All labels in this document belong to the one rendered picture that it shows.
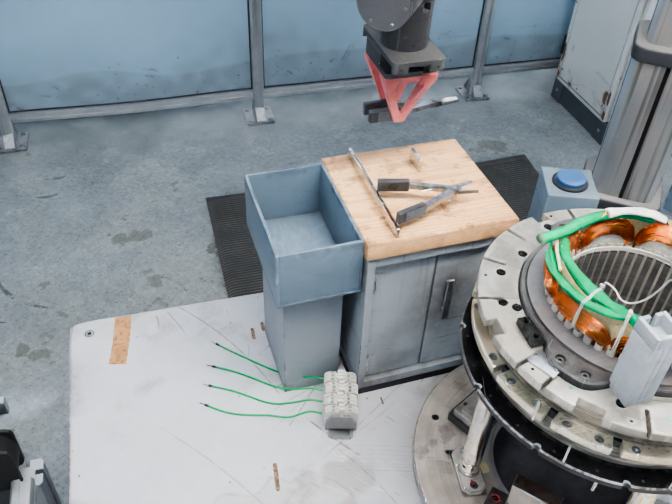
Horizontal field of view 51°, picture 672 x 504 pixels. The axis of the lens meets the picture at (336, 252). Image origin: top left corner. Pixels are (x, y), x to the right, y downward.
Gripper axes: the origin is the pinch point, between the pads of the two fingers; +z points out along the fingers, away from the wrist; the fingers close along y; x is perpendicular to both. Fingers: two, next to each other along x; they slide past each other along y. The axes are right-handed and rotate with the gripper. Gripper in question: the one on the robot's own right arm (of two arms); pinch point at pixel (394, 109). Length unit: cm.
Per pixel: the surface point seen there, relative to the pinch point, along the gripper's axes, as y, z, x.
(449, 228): 13.4, 9.0, 2.9
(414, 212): 12.2, 6.5, -1.5
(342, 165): -2.6, 9.5, -5.3
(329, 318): 10.7, 24.0, -10.6
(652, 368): 43.6, 0.0, 6.1
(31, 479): 9, 47, -53
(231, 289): -88, 117, -7
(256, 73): -187, 98, 26
